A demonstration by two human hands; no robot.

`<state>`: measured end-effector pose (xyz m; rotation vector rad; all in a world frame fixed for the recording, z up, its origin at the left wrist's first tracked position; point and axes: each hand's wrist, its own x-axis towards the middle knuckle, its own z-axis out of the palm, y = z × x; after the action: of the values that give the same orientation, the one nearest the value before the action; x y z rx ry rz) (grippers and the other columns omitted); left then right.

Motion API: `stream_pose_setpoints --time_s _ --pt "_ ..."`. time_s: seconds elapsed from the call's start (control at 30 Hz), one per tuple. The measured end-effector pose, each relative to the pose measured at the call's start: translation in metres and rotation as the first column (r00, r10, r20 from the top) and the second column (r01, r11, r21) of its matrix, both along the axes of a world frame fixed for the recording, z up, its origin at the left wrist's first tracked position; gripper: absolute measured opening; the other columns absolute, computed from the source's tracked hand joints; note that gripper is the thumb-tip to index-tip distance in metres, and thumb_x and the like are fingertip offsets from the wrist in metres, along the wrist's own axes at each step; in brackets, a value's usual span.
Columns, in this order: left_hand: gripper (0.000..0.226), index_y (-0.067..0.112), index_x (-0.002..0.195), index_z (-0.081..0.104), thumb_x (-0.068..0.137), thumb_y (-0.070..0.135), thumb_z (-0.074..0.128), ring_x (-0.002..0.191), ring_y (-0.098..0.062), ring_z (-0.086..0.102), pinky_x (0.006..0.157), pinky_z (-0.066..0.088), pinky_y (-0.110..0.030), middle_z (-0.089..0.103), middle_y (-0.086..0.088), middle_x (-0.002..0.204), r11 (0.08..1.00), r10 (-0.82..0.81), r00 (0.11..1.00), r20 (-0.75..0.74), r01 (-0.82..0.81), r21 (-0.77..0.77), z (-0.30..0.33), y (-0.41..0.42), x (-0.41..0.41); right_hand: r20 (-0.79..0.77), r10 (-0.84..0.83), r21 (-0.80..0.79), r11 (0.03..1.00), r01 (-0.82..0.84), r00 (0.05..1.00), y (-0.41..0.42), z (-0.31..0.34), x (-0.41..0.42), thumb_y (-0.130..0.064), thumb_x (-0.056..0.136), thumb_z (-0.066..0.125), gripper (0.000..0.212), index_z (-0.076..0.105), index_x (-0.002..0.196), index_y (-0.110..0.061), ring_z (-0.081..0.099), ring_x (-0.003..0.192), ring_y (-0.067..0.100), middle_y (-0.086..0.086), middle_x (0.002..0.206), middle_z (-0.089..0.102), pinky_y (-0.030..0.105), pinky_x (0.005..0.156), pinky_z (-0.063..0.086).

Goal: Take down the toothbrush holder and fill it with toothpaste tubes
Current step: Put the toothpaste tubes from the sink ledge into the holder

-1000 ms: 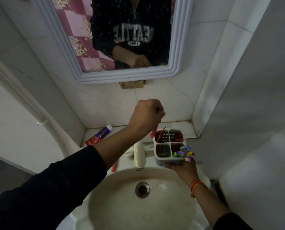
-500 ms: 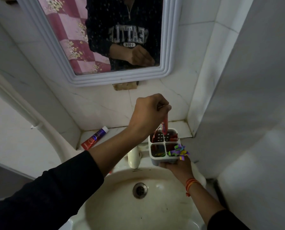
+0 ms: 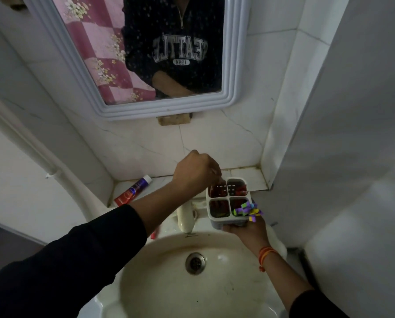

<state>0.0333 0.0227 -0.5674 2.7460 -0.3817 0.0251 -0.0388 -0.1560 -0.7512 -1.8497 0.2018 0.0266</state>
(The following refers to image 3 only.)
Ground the cream ceramic sink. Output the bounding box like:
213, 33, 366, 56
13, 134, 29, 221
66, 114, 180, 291
78, 225, 289, 318

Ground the white framed wall mirror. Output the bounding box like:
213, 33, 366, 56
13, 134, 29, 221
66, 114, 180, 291
20, 0, 252, 121

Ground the person's right hand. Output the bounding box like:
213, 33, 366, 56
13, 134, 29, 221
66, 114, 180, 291
222, 213, 272, 253

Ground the orange thread bracelet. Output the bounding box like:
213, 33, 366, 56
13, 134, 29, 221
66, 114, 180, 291
258, 246, 281, 273

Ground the brown mirror bracket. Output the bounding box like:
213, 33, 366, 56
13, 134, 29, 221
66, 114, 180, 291
156, 113, 193, 127

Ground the person's right forearm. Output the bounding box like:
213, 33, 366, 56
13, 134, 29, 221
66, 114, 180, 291
262, 251, 350, 318

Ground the red purple toothpaste tube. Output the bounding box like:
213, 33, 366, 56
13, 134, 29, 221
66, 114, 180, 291
113, 174, 153, 208

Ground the grey plastic toothbrush holder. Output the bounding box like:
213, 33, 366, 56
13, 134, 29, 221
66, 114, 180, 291
205, 177, 253, 231

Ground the person's left forearm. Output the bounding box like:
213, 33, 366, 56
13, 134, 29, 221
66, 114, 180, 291
0, 180, 198, 318

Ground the metal sink drain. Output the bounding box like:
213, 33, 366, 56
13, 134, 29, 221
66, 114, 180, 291
185, 252, 207, 276

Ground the cream plastic faucet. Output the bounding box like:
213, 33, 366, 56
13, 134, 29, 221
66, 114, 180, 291
177, 200, 200, 234

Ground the person's left hand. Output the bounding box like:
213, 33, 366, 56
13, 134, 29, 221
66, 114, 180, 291
171, 149, 223, 198

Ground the red white lettered toothpaste tube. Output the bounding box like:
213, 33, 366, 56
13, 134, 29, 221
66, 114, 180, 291
211, 201, 230, 216

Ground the white wall pipe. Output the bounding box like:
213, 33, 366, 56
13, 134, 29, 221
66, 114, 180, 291
0, 89, 100, 222

